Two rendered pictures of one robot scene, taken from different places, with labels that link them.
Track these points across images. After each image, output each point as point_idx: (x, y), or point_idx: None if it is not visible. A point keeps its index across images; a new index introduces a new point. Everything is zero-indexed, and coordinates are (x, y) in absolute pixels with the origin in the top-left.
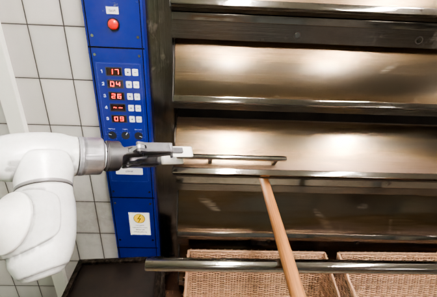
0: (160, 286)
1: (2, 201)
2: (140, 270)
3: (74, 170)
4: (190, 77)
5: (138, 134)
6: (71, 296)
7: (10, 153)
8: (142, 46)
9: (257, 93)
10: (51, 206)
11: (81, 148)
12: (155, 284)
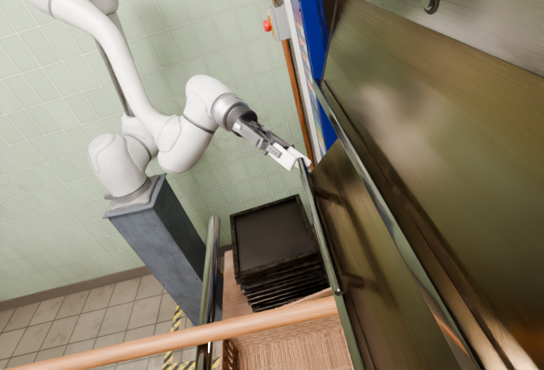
0: (297, 267)
1: (160, 117)
2: (301, 240)
3: (211, 119)
4: (334, 57)
5: (317, 112)
6: (269, 209)
7: (187, 89)
8: None
9: (369, 137)
10: (172, 133)
11: (213, 104)
12: (285, 257)
